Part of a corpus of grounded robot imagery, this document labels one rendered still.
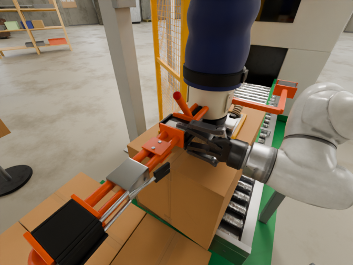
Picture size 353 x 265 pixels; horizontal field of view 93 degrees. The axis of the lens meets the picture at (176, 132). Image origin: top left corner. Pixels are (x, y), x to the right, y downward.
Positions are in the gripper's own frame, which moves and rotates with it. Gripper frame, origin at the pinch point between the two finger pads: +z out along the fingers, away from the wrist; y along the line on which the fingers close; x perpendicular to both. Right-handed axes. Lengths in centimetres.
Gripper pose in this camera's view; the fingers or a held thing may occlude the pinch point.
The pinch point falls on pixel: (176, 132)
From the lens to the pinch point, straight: 50.8
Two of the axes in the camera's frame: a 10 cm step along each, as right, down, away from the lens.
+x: 5.0, -5.4, 6.8
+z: -8.6, -3.1, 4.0
